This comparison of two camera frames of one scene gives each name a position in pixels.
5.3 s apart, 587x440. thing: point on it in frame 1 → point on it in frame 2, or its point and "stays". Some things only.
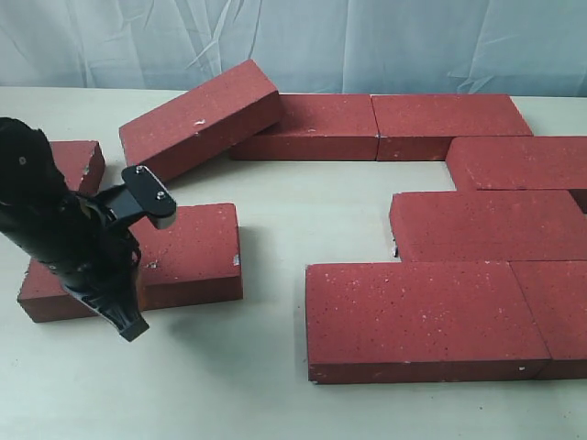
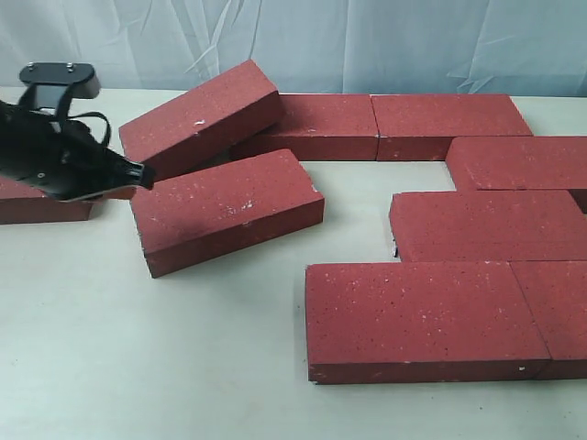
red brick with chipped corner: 196,259 → 207,210
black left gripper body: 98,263 → 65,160
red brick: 555,291 stays
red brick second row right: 526,162 stays
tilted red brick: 202,123 stays
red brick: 419,321 stays
